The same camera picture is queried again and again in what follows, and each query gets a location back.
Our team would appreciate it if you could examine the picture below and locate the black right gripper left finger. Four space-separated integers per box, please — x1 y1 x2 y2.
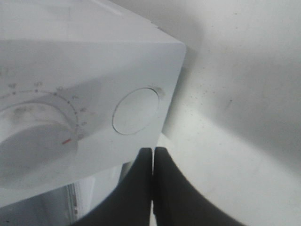
73 148 152 226

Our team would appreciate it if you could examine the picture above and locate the white microwave oven body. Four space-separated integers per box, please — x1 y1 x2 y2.
0 0 186 226

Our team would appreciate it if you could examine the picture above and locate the white round door button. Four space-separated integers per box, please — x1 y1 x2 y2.
112 88 159 135

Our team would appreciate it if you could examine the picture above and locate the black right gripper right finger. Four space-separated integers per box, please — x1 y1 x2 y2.
151 146 226 226

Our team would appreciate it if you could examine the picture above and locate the white lower timer knob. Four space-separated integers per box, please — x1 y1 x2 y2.
0 102 78 189

